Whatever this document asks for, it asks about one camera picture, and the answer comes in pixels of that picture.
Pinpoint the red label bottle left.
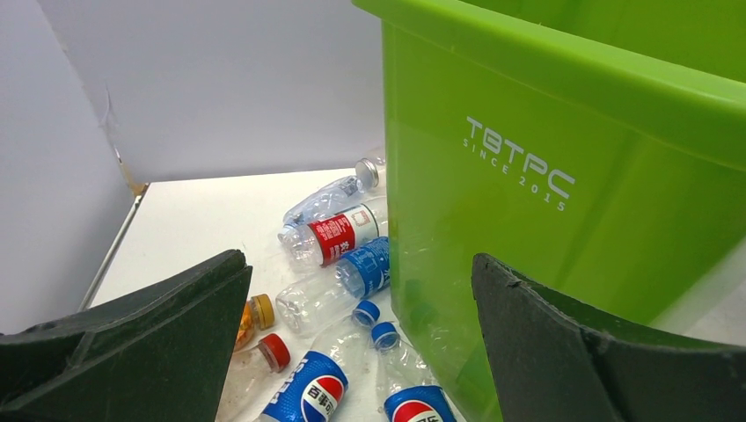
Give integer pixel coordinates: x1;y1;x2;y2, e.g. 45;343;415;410
277;196;389;271

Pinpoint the clear bottle blue label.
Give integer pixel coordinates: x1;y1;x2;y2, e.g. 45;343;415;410
275;236;391;338

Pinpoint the clear bottle red cap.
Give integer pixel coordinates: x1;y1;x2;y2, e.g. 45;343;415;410
216;333;291;421

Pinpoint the green plastic bin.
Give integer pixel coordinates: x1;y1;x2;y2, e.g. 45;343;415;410
357;1;745;421

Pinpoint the clear bottle silver cap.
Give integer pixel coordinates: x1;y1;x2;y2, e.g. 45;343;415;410
282;156;386;228

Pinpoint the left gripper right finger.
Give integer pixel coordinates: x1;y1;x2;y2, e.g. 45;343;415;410
472;253;745;421

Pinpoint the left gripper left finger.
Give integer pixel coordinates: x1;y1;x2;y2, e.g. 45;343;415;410
1;250;252;421

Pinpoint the orange bottle left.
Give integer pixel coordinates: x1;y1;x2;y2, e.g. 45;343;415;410
233;294;275;352

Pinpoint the pepsi bottle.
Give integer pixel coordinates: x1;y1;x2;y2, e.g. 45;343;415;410
256;300;380;421
370;322;456;422

